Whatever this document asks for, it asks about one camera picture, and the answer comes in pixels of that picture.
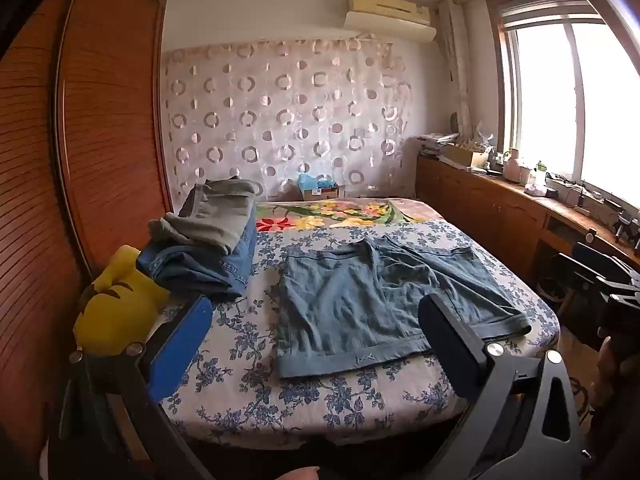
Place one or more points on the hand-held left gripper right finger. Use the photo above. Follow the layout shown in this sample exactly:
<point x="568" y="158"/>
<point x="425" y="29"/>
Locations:
<point x="450" y="340"/>

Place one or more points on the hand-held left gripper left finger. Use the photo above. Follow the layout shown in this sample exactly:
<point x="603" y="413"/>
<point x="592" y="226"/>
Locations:
<point x="180" y="345"/>

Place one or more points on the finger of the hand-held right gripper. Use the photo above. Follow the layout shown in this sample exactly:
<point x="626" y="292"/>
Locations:
<point x="580" y="272"/>
<point x="605" y="257"/>

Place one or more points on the blue denim short pants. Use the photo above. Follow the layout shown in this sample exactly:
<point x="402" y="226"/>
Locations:
<point x="350" y="300"/>

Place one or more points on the folded grey pants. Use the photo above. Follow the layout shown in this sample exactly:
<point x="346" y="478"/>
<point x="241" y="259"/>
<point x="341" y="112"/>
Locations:
<point x="215" y="220"/>

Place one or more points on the person's right hand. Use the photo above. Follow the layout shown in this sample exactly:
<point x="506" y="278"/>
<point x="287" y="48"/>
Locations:
<point x="607" y="370"/>

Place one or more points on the person's left hand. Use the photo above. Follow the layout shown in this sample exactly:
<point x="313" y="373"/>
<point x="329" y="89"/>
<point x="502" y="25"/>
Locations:
<point x="300" y="474"/>

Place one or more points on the folded blue jeans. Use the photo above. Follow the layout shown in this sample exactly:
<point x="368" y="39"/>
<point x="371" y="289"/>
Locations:
<point x="200" y="270"/>

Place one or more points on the yellow plush toy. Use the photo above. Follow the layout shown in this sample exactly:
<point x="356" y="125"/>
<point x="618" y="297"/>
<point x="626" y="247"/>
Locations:
<point x="110" y="310"/>

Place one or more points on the white power strip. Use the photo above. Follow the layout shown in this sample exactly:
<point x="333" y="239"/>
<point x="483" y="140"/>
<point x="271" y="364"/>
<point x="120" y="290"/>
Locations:
<point x="570" y="187"/>

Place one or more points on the green capped bottle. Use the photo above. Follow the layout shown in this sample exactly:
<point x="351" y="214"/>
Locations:
<point x="539" y="175"/>

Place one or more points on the wooden cabinet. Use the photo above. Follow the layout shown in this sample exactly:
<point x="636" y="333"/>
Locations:
<point x="475" y="210"/>

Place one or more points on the open plain cardboard box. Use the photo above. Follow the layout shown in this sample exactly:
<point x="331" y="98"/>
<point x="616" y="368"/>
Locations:
<point x="465" y="155"/>

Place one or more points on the window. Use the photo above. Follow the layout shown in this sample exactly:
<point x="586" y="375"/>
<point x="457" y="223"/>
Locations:
<point x="545" y="100"/>

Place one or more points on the colourful floral blanket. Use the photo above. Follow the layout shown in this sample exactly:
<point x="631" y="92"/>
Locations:
<point x="325" y="215"/>

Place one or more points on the small printed cardboard box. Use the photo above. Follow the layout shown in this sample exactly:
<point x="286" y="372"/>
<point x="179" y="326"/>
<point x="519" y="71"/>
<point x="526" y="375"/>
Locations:
<point x="325" y="193"/>

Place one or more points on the stack of papers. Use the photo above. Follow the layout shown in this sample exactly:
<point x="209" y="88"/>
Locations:
<point x="437" y="142"/>

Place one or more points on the blue plastic bag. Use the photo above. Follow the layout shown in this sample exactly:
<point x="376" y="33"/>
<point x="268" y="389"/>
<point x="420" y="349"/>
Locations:
<point x="312" y="182"/>

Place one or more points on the wooden slatted wardrobe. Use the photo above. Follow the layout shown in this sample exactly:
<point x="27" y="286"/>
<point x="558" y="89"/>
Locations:
<point x="110" y="135"/>

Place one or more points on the white wrapped pipe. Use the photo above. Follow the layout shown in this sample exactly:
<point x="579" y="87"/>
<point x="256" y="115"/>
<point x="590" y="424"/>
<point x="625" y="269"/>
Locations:
<point x="457" y="70"/>

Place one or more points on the cream air conditioner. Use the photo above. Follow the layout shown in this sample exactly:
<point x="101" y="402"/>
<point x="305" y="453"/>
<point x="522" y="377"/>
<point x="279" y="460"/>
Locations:
<point x="390" y="20"/>

